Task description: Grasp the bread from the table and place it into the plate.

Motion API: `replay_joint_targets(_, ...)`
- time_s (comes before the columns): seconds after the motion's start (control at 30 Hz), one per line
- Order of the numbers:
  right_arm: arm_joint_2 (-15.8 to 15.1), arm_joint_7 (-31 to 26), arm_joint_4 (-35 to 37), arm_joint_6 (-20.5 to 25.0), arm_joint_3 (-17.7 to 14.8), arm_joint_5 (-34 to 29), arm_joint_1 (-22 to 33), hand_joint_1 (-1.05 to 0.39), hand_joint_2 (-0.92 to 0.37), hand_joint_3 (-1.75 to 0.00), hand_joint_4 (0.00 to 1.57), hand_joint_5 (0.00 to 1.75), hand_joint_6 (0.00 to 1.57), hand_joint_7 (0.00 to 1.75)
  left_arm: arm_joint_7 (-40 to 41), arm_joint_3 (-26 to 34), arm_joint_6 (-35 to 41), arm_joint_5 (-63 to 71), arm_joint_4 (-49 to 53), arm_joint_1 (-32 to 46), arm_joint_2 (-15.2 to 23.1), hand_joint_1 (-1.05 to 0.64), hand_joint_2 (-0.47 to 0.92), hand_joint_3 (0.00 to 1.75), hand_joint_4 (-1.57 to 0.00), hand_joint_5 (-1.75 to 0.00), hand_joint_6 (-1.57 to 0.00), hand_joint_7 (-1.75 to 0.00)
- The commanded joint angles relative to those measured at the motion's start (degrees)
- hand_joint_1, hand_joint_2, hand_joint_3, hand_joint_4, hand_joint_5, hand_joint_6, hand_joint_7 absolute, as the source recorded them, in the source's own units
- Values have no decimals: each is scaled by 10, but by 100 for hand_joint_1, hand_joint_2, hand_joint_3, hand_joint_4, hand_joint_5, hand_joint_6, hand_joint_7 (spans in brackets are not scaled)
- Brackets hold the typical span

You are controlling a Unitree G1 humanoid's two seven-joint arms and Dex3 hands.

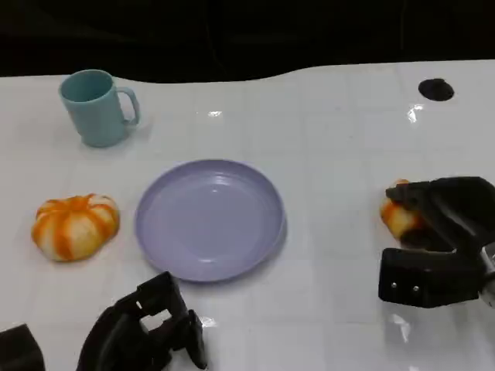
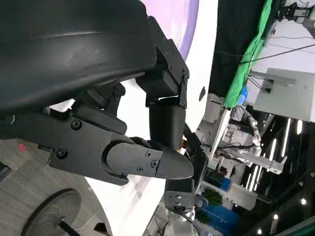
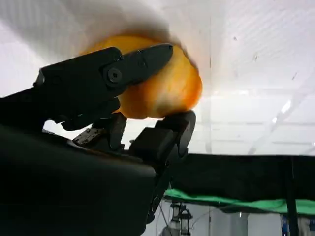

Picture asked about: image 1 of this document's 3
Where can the black round table grommet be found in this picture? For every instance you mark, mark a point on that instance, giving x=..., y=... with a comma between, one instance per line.
x=435, y=90

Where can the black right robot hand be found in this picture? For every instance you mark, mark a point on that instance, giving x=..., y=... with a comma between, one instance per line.
x=456, y=208

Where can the orange white toy bread roll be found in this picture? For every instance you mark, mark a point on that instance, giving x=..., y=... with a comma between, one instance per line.
x=398, y=220
x=73, y=228

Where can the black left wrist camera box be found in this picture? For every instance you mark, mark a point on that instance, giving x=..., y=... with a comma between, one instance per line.
x=19, y=348

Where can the pale green mug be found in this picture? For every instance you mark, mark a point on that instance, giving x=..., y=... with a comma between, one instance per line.
x=96, y=120

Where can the lilac plate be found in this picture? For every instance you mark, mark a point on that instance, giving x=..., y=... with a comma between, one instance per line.
x=210, y=222

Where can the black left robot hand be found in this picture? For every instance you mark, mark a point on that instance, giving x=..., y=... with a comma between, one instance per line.
x=116, y=340

